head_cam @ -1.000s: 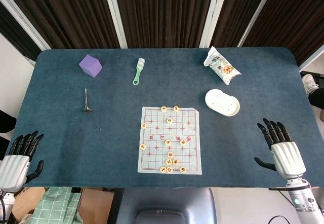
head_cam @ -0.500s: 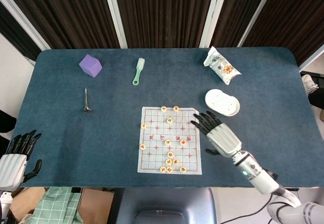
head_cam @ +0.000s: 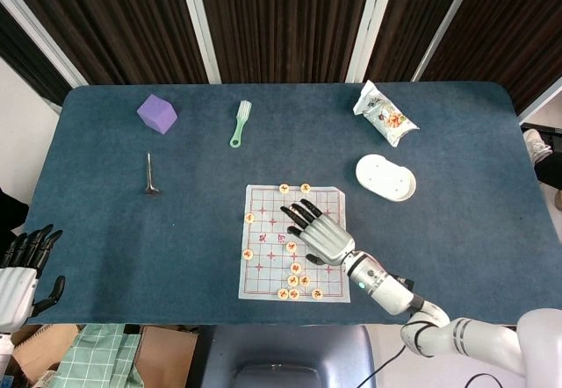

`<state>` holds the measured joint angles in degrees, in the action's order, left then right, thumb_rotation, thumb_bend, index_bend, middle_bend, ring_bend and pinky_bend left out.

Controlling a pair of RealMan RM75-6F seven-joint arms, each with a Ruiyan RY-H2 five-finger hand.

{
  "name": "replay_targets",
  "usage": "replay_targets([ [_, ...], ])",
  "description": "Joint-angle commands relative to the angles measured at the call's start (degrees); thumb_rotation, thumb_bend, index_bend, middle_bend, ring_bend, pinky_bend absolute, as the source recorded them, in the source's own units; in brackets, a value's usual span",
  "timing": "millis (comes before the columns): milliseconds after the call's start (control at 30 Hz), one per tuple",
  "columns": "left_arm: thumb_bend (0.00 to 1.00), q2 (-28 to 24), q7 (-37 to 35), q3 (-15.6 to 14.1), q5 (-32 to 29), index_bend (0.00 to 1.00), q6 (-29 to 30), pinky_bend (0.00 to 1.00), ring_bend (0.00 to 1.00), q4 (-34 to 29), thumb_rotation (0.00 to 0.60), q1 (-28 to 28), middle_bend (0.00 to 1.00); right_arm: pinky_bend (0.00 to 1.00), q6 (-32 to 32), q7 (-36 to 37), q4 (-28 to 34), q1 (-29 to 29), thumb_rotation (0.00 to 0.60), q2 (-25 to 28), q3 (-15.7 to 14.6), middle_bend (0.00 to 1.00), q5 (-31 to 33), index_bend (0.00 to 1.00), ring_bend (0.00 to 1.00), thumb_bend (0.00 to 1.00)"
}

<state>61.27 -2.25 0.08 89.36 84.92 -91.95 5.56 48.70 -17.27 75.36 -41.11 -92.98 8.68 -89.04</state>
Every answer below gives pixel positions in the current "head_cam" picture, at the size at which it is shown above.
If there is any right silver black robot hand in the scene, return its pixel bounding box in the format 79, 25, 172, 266
279, 198, 356, 268

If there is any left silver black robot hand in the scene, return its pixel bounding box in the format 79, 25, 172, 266
0, 224, 67, 333

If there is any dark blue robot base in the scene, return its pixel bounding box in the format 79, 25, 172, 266
192, 324, 377, 388

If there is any paper chess board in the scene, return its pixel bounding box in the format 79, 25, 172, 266
238, 184, 351, 304

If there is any brown cardboard box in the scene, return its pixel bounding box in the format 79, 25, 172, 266
11, 324, 83, 387

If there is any black object beside table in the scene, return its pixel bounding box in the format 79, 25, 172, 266
0, 188, 31, 242

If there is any white oval tray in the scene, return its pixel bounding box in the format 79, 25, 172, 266
355, 154, 417, 204

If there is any green checked cloth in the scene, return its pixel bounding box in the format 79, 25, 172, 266
56, 322, 145, 388

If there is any blue table cloth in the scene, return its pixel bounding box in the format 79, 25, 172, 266
21, 81, 542, 328

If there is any printed snack bag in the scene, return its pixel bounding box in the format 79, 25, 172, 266
352, 79, 421, 147

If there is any brown cardboard sheet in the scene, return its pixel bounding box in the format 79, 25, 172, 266
133, 325, 199, 388

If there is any metal engine valve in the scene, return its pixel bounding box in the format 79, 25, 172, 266
140, 152, 162, 196

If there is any purple foam cube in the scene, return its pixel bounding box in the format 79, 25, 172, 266
136, 93, 178, 135

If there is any dark slatted partition panel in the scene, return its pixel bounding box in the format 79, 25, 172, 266
419, 0, 562, 117
195, 0, 377, 84
0, 0, 210, 86
0, 4, 74, 106
364, 0, 469, 83

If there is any white sneaker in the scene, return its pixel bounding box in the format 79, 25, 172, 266
522, 127, 552, 166

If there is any black trouser leg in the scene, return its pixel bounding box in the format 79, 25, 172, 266
534, 150, 562, 190

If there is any black cable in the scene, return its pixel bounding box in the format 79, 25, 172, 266
350, 341, 528, 388

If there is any green handled white brush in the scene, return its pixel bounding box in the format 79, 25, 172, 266
228, 100, 254, 148

